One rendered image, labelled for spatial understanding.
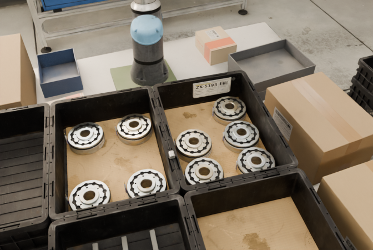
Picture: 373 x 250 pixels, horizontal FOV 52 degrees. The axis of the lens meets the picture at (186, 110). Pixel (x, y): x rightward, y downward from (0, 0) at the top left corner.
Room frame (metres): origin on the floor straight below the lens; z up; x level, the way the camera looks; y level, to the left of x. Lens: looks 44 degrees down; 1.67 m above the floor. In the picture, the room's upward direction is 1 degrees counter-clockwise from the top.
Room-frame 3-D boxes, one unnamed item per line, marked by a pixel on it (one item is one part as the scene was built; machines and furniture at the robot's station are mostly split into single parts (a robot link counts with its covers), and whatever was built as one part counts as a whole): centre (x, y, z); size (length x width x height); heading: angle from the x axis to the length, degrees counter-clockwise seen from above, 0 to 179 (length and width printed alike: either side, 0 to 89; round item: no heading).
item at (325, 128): (0.85, -0.42, 0.78); 0.30 x 0.22 x 0.16; 22
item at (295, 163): (0.73, -0.09, 0.92); 0.40 x 0.30 x 0.02; 14
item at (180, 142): (0.71, -0.02, 0.86); 0.10 x 0.10 x 0.01
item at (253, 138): (0.75, -0.16, 0.86); 0.10 x 0.10 x 0.01
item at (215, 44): (1.38, -0.13, 0.74); 0.16 x 0.12 x 0.07; 22
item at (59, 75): (1.21, 0.51, 0.74); 0.20 x 0.15 x 0.07; 19
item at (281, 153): (0.73, -0.09, 0.87); 0.40 x 0.30 x 0.11; 14
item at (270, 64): (1.19, -0.33, 0.78); 0.27 x 0.20 x 0.05; 113
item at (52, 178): (0.66, 0.21, 0.92); 0.40 x 0.30 x 0.02; 14
